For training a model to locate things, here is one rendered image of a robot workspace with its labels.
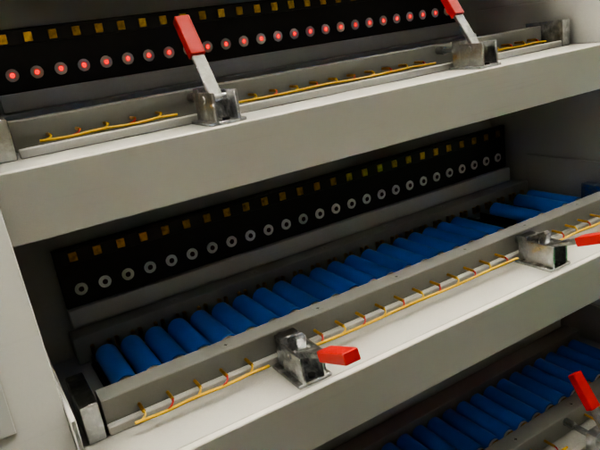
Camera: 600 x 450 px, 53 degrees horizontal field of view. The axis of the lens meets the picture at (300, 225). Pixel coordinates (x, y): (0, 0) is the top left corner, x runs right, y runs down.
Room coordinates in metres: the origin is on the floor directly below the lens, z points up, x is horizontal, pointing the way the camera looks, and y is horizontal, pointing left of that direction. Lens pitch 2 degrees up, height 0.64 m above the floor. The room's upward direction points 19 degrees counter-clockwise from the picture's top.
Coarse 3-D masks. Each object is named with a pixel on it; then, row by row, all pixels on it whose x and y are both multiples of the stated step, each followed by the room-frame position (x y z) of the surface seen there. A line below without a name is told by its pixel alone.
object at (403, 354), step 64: (448, 192) 0.71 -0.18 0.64; (576, 192) 0.72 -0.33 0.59; (256, 256) 0.59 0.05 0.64; (576, 256) 0.57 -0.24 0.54; (384, 320) 0.50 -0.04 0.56; (448, 320) 0.49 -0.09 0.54; (512, 320) 0.52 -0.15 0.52; (64, 384) 0.48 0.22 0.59; (256, 384) 0.44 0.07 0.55; (320, 384) 0.43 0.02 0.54; (384, 384) 0.45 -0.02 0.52; (128, 448) 0.39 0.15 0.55; (192, 448) 0.38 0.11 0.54; (256, 448) 0.40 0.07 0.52
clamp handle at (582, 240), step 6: (546, 234) 0.55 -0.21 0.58; (588, 234) 0.52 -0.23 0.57; (594, 234) 0.51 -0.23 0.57; (546, 240) 0.55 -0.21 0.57; (564, 240) 0.54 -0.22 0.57; (570, 240) 0.53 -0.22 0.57; (576, 240) 0.52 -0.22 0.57; (582, 240) 0.51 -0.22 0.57; (588, 240) 0.51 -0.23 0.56; (594, 240) 0.50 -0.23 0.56; (558, 246) 0.54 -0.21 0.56
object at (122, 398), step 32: (544, 224) 0.60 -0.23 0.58; (576, 224) 0.63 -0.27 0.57; (448, 256) 0.55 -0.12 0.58; (480, 256) 0.56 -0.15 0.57; (384, 288) 0.51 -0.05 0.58; (416, 288) 0.53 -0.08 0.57; (448, 288) 0.52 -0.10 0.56; (288, 320) 0.47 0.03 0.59; (320, 320) 0.48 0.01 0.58; (352, 320) 0.50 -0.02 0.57; (192, 352) 0.45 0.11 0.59; (224, 352) 0.44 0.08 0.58; (256, 352) 0.45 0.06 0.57; (128, 384) 0.41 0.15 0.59; (160, 384) 0.42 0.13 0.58; (192, 384) 0.43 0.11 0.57; (224, 384) 0.43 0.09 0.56
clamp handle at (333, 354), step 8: (304, 336) 0.43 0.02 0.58; (296, 344) 0.43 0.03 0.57; (304, 344) 0.43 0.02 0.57; (296, 352) 0.43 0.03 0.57; (304, 352) 0.42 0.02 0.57; (312, 352) 0.41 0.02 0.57; (320, 352) 0.40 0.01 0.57; (328, 352) 0.39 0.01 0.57; (336, 352) 0.38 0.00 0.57; (344, 352) 0.37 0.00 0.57; (352, 352) 0.37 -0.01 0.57; (320, 360) 0.40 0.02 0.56; (328, 360) 0.39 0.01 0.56; (336, 360) 0.38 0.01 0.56; (344, 360) 0.37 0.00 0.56; (352, 360) 0.37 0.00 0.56
